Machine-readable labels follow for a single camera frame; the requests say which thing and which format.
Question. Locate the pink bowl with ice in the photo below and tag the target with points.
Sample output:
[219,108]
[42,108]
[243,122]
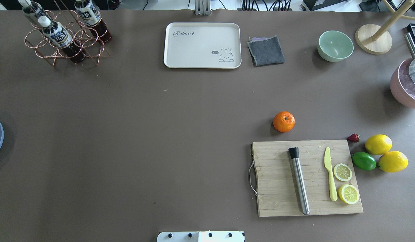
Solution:
[402,86]

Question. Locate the green lime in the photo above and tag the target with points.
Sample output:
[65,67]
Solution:
[364,160]

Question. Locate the bamboo cutting board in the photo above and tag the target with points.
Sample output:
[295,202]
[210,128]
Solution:
[276,187]

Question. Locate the right tea bottle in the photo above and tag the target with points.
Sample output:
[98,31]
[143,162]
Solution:
[91,17]

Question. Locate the steel muddler black tip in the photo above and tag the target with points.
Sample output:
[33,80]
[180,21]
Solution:
[302,195]

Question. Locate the lemon half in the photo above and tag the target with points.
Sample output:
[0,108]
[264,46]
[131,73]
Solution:
[342,172]
[349,194]

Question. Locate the upper lemon half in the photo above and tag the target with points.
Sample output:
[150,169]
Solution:
[342,172]

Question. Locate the grey folded cloth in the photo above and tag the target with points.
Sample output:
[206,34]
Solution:
[266,51]

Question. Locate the small red strawberry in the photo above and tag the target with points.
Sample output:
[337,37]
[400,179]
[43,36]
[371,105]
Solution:
[354,138]

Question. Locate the orange mandarin fruit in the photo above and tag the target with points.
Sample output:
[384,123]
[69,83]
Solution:
[284,121]

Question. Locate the lower lemon half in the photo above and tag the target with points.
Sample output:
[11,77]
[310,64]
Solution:
[349,194]

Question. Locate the yellow plastic knife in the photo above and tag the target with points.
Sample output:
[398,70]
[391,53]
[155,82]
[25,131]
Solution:
[328,166]

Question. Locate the left tea bottle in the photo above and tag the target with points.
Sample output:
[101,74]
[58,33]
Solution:
[33,11]

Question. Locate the tea bottle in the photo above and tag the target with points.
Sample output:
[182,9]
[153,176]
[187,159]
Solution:
[61,38]
[33,11]
[91,17]

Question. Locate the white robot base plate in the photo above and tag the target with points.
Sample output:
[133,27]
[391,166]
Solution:
[202,236]

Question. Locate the lower whole lemon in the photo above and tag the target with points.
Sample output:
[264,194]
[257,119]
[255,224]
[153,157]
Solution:
[393,161]

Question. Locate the upper whole lemon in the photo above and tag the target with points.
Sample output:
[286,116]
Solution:
[378,144]

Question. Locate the mint green bowl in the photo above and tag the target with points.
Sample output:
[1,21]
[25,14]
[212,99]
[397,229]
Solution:
[334,46]

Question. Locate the whole lemon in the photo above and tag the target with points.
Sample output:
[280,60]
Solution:
[393,161]
[378,144]

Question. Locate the white rabbit serving tray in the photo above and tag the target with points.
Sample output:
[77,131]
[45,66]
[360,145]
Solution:
[202,46]

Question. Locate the front tea bottle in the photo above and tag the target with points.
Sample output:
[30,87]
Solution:
[61,38]

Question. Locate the copper wire bottle rack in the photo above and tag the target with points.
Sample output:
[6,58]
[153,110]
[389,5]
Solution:
[67,15]

